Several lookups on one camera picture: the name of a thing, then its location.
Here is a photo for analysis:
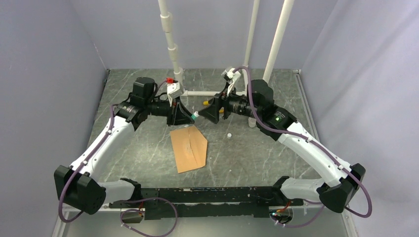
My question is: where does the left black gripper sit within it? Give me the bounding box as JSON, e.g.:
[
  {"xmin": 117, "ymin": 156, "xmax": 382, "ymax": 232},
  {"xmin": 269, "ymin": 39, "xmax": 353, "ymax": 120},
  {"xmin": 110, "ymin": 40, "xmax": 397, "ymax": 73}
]
[{"xmin": 145, "ymin": 95, "xmax": 194, "ymax": 126}]

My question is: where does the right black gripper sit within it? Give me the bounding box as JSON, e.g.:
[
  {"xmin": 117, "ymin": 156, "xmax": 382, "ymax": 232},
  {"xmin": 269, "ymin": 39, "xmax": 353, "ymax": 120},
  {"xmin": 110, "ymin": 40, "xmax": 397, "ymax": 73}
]
[{"xmin": 198, "ymin": 83, "xmax": 260, "ymax": 124}]

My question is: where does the small white green tube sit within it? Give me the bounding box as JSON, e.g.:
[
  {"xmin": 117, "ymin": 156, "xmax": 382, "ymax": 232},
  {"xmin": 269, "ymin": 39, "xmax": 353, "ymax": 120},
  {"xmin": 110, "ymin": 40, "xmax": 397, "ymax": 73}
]
[{"xmin": 191, "ymin": 111, "xmax": 199, "ymax": 120}]

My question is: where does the brown paper envelope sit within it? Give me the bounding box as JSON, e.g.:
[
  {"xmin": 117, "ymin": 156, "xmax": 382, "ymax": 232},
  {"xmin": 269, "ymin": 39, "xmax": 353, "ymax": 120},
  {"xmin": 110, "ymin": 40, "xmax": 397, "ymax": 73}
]
[{"xmin": 170, "ymin": 126, "xmax": 208, "ymax": 173}]

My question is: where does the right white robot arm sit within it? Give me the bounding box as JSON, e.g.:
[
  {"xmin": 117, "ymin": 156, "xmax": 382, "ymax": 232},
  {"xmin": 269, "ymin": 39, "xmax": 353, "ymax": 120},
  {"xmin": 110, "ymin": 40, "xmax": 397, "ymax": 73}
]
[{"xmin": 198, "ymin": 79, "xmax": 366, "ymax": 213}]

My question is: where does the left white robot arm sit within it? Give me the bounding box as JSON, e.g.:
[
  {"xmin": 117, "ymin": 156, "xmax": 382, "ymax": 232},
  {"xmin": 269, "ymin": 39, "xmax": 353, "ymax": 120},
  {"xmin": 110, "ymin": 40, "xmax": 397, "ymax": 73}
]
[{"xmin": 54, "ymin": 77, "xmax": 195, "ymax": 222}]

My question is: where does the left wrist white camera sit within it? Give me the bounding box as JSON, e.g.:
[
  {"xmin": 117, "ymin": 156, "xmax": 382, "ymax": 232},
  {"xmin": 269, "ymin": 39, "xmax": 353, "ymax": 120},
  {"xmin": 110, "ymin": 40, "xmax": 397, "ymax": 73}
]
[{"xmin": 166, "ymin": 78, "xmax": 184, "ymax": 105}]

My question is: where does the wrist white camera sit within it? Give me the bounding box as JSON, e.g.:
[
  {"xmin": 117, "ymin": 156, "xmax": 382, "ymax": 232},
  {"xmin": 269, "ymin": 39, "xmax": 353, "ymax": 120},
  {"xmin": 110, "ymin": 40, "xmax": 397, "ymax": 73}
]
[
  {"xmin": 221, "ymin": 67, "xmax": 241, "ymax": 96},
  {"xmin": 166, "ymin": 78, "xmax": 184, "ymax": 105}
]

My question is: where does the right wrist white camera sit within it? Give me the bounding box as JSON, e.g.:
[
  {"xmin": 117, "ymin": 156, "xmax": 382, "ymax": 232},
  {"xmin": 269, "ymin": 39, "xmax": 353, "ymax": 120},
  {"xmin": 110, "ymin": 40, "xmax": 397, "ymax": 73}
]
[{"xmin": 221, "ymin": 67, "xmax": 241, "ymax": 96}]

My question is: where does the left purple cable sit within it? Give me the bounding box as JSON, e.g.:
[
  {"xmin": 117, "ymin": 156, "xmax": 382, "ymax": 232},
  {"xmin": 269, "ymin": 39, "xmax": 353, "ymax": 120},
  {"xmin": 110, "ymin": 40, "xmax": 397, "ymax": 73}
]
[{"xmin": 58, "ymin": 80, "xmax": 178, "ymax": 237}]

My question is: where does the purple cable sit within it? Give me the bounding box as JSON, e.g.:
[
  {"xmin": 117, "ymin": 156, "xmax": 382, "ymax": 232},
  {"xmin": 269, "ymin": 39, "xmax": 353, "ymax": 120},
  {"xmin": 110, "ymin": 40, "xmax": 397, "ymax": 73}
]
[
  {"xmin": 58, "ymin": 80, "xmax": 178, "ymax": 237},
  {"xmin": 233, "ymin": 66, "xmax": 373, "ymax": 229}
]

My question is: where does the white pvc pipe frame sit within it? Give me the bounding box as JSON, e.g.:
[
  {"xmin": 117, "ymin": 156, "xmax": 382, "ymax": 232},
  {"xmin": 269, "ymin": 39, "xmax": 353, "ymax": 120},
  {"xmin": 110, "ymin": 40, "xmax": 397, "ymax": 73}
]
[{"xmin": 158, "ymin": 0, "xmax": 294, "ymax": 128}]

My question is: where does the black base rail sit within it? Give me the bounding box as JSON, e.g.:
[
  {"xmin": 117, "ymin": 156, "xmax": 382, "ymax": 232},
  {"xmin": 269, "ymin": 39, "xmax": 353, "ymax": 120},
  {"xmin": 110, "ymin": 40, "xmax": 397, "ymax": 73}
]
[{"xmin": 109, "ymin": 186, "xmax": 303, "ymax": 220}]

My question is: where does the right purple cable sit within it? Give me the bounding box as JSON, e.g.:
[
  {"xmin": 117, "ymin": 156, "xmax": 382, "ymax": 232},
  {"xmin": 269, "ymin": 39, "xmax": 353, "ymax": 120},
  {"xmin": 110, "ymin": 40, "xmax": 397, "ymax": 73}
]
[{"xmin": 233, "ymin": 66, "xmax": 373, "ymax": 229}]

